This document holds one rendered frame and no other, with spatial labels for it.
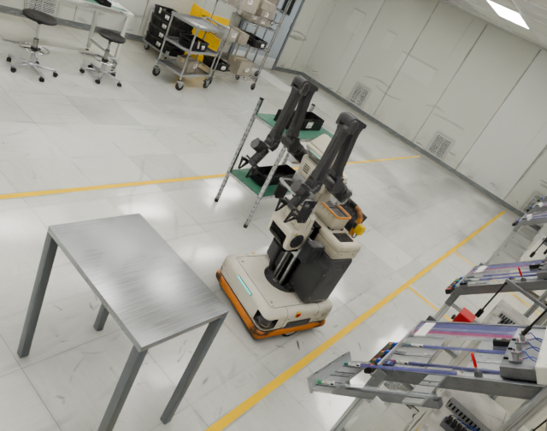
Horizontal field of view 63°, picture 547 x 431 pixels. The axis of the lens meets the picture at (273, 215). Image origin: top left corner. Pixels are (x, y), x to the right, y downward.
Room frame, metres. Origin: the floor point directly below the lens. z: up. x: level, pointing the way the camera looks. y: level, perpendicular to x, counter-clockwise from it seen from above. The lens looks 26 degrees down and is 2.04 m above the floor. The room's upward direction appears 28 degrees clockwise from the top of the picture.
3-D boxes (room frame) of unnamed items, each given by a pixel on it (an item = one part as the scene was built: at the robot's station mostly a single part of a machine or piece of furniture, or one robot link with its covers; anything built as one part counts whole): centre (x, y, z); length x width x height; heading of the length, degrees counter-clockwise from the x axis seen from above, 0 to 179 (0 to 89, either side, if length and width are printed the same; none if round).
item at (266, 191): (4.15, 0.17, 0.55); 0.91 x 0.46 x 1.10; 153
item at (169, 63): (6.81, 2.25, 0.50); 0.90 x 0.54 x 1.00; 167
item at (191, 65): (6.80, 2.25, 0.30); 0.30 x 0.23 x 0.18; 171
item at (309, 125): (4.16, 0.19, 1.01); 0.57 x 0.17 x 0.11; 153
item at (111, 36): (5.36, 2.75, 0.28); 0.54 x 0.52 x 0.57; 86
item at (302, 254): (2.58, -0.20, 0.68); 0.28 x 0.27 x 0.25; 48
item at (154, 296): (1.49, 0.39, 0.40); 0.70 x 0.45 x 0.80; 61
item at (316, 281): (2.81, -0.33, 0.59); 0.55 x 0.34 x 0.83; 48
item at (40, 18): (4.52, 3.09, 0.31); 0.52 x 0.49 x 0.62; 153
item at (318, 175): (2.25, -0.11, 1.40); 0.11 x 0.06 x 0.43; 47
